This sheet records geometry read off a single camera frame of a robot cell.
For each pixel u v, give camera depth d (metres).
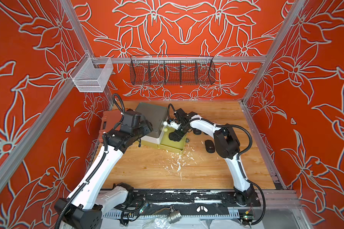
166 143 0.92
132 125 0.53
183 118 0.75
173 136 0.88
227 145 0.57
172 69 0.97
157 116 0.94
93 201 0.40
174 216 0.66
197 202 0.73
